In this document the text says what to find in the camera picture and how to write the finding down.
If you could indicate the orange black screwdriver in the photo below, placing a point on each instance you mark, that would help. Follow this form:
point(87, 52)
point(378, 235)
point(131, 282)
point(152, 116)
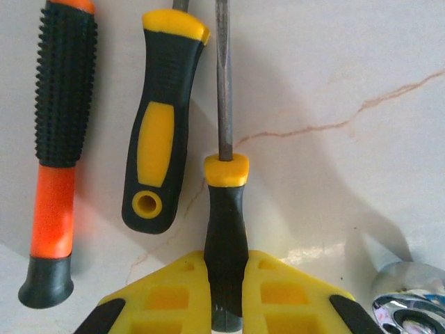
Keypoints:
point(55, 195)

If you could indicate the chrome metal fitting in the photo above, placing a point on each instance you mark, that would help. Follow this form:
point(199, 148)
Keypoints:
point(410, 306)

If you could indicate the yellow black screwdriver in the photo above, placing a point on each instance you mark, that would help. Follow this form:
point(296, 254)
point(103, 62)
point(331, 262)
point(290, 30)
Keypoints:
point(226, 215)
point(156, 139)

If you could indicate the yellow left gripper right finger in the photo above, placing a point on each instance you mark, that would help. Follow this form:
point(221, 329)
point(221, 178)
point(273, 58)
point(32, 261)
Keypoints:
point(285, 299)

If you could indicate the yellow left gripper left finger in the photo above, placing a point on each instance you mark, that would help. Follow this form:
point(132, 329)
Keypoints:
point(167, 302)

